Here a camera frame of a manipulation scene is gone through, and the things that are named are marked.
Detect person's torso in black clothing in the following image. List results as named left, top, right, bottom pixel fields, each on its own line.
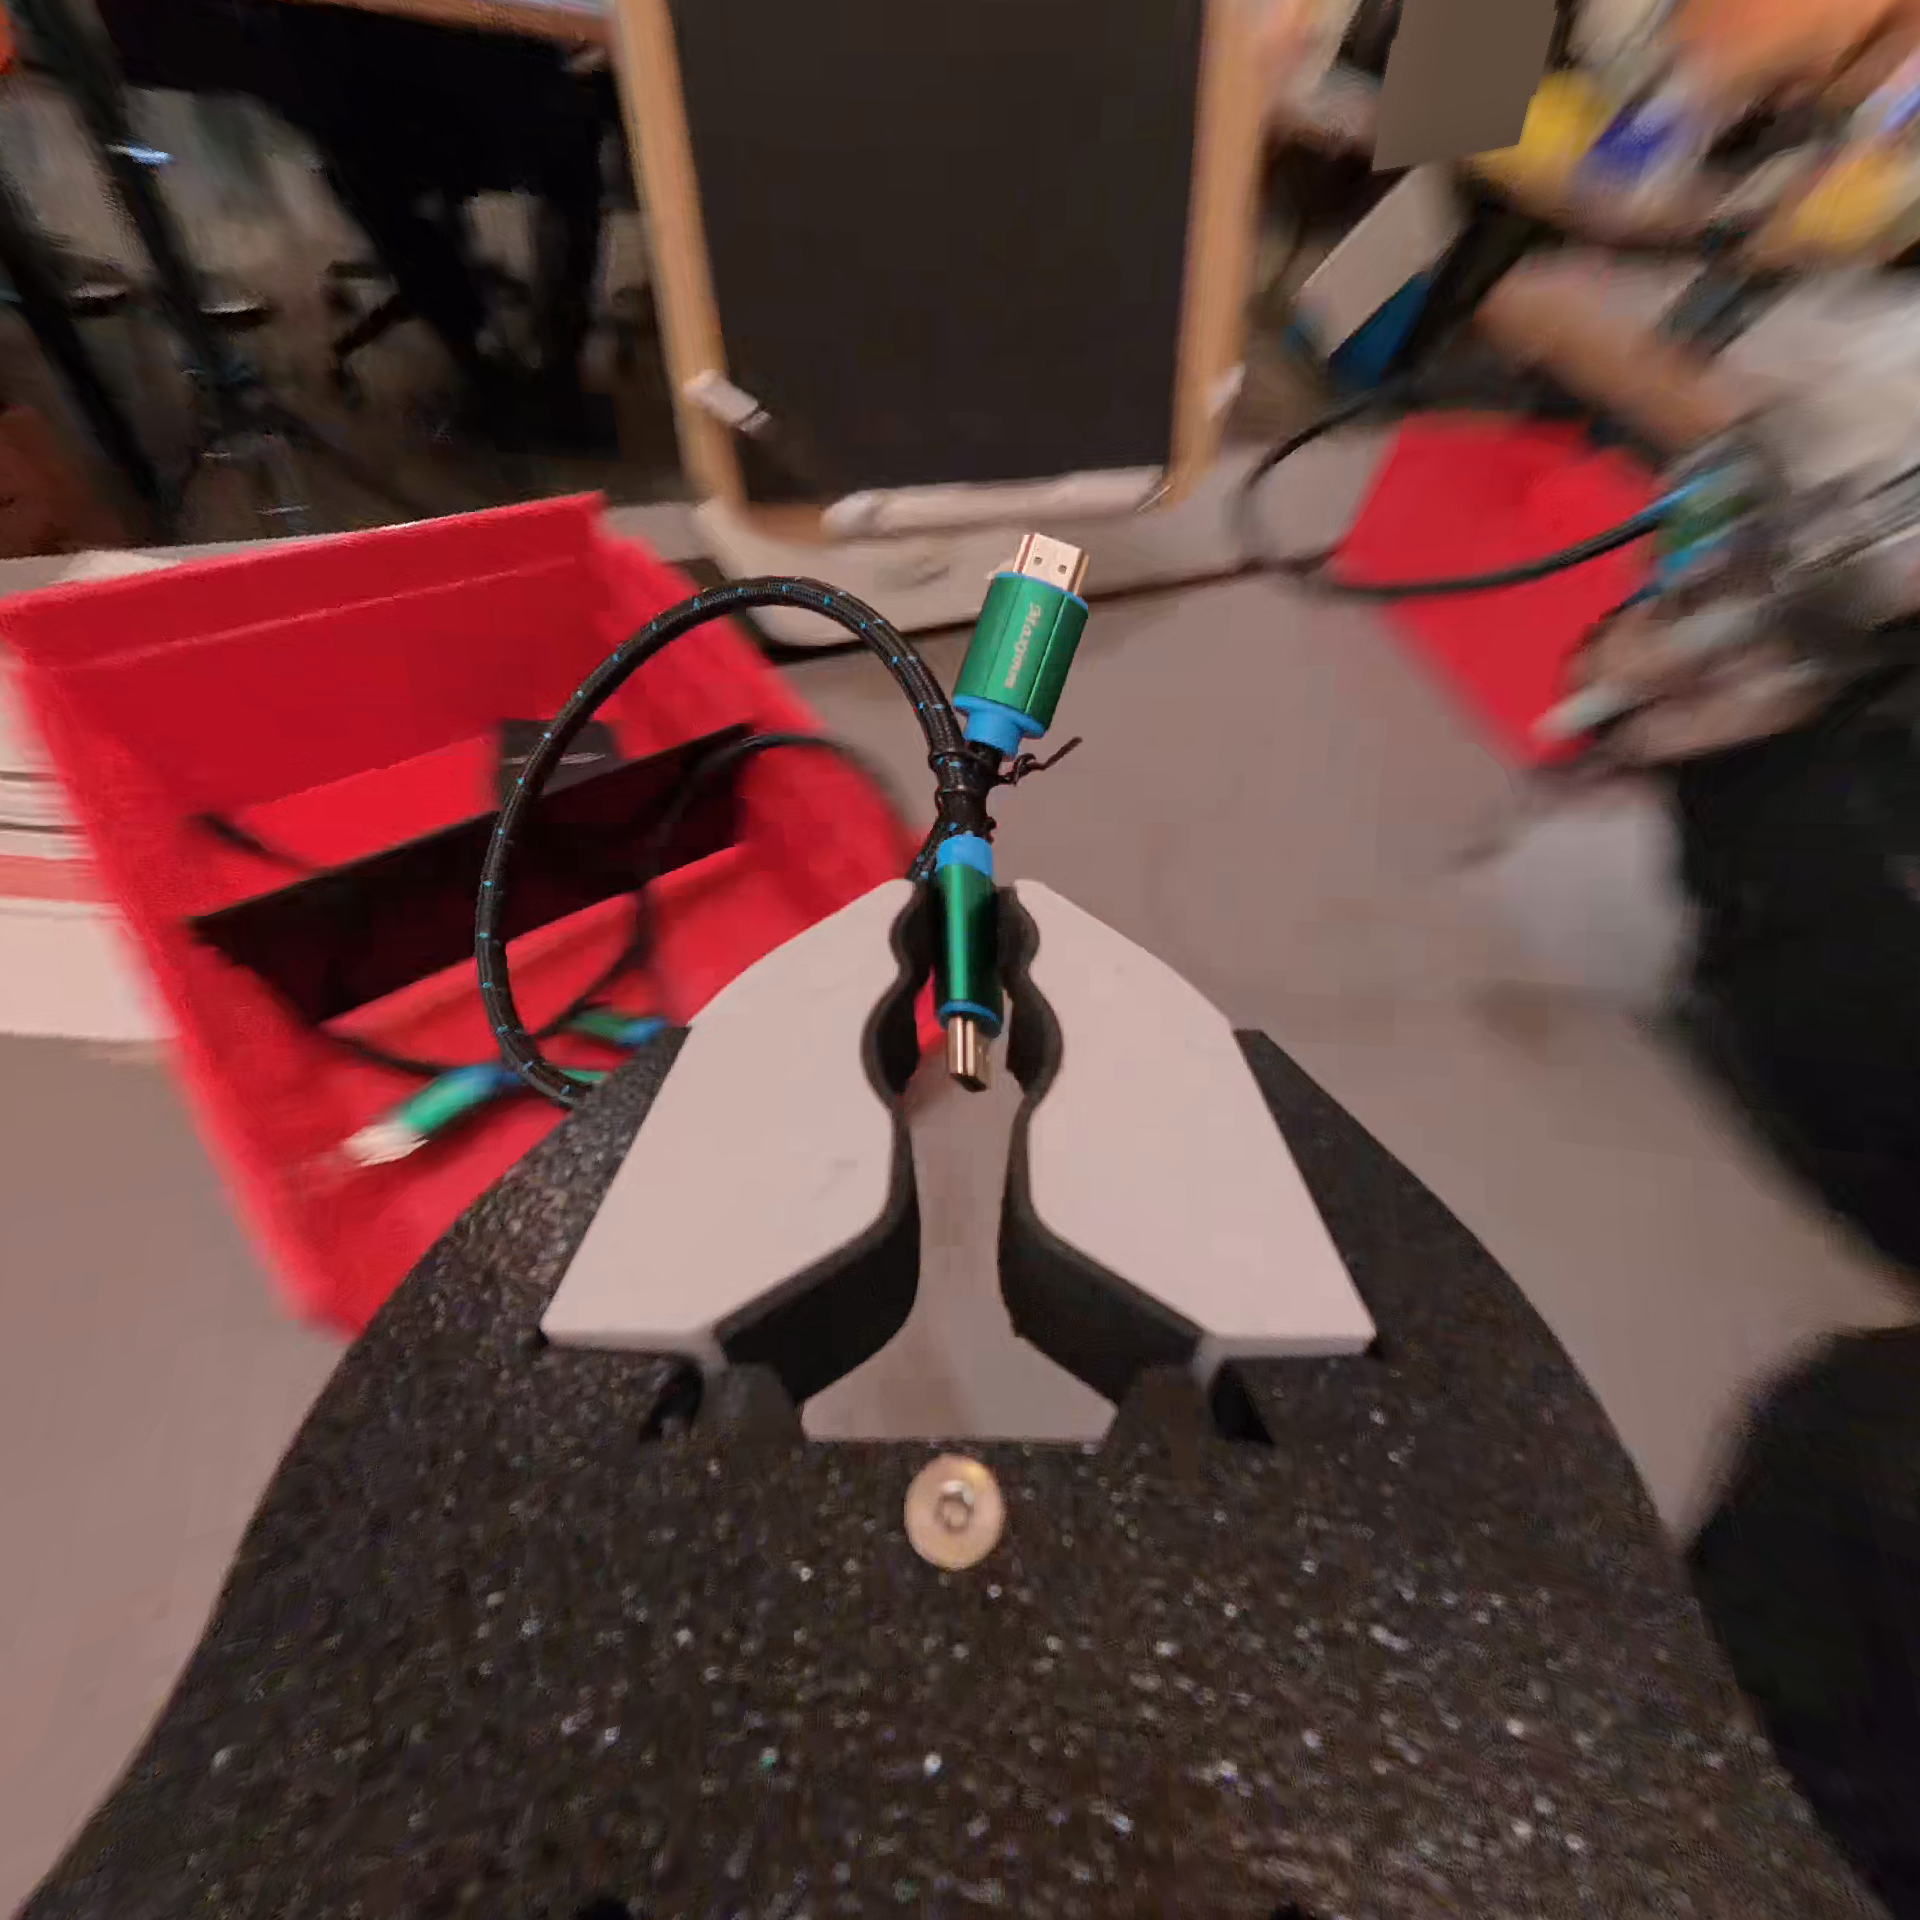
left=1688, top=1329, right=1920, bottom=1920

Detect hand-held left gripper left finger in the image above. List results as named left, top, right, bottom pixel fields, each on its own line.
left=540, top=879, right=920, bottom=1405

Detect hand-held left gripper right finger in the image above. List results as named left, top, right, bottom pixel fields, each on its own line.
left=997, top=880, right=1381, bottom=1378

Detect person's right forearm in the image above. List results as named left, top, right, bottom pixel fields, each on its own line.
left=1664, top=661, right=1920, bottom=1279

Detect black board with wooden frame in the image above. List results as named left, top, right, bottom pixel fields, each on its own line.
left=614, top=0, right=1279, bottom=648

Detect grey table wooden edge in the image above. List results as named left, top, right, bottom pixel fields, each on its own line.
left=1470, top=257, right=1920, bottom=452

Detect blue bag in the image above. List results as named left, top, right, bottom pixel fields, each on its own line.
left=1327, top=277, right=1450, bottom=397

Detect black braided cable green plugs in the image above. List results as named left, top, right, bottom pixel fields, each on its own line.
left=476, top=531, right=1093, bottom=1114

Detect grey panel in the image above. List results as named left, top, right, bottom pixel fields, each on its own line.
left=1294, top=164, right=1480, bottom=363

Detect red plastic bin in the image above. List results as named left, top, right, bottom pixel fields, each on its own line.
left=1332, top=416, right=1667, bottom=767
left=0, top=495, right=940, bottom=1338

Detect smooth black cable green plug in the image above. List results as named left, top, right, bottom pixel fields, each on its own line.
left=1231, top=361, right=1765, bottom=609

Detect black flat panel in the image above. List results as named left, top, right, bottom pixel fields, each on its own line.
left=193, top=725, right=756, bottom=1027

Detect thin black cable green plug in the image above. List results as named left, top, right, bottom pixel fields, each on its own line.
left=338, top=1004, right=669, bottom=1171

